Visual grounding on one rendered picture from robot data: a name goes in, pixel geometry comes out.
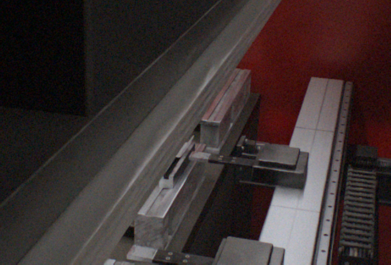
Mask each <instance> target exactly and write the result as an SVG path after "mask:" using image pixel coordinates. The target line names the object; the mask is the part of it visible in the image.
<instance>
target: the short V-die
mask: <svg viewBox="0 0 391 265"><path fill-rule="evenodd" d="M192 151H195V142H191V143H190V145H189V147H187V149H186V150H185V152H184V153H183V154H182V156H181V157H180V158H178V157H176V158H175V159H174V160H173V162H172V163H171V164H170V166H169V168H168V169H167V170H166V172H165V174H164V175H163V177H162V178H161V179H160V181H159V187H163V188H168V189H173V188H174V187H175V185H176V183H177V182H178V180H179V179H180V177H181V176H182V174H183V172H184V170H185V169H186V167H187V166H188V164H189V162H190V160H189V155H190V154H191V152H192Z"/></svg>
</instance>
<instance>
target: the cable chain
mask: <svg viewBox="0 0 391 265"><path fill-rule="evenodd" d="M350 166H351V165H349V166H348V172H347V177H346V188H345V198H344V204H343V214H342V224H341V230H340V240H339V246H338V256H337V265H373V249H374V246H373V245H374V230H375V228H374V226H375V193H376V191H375V190H376V168H374V169H373V171H372V170H367V169H358V168H350ZM358 253H359V254H358Z"/></svg>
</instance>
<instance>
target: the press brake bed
mask: <svg viewBox="0 0 391 265"><path fill-rule="evenodd" d="M259 115H260V108H259V109H258V111H257V112H256V114H255V116H254V119H253V120H252V123H251V124H250V127H249V129H248V130H247V133H246V135H245V136H246V139H247V140H254V141H257V139H258V124H259ZM252 196H253V186H245V185H240V184H235V167H233V166H231V167H230V169H229V171H228V172H227V174H226V176H225V178H224V180H223V182H222V184H221V186H220V188H219V190H218V192H217V196H216V198H215V199H214V202H213V204H212V205H211V208H210V210H209V212H208V214H207V216H206V218H205V221H204V223H203V225H202V227H201V229H200V230H199V232H198V234H197V236H196V238H195V240H194V242H193V244H192V247H191V249H190V251H189V253H188V254H190V255H197V256H204V257H209V258H215V256H216V254H217V251H218V249H219V246H220V244H221V241H222V239H223V238H228V236H231V237H236V238H243V239H249V236H250V220H251V211H252Z"/></svg>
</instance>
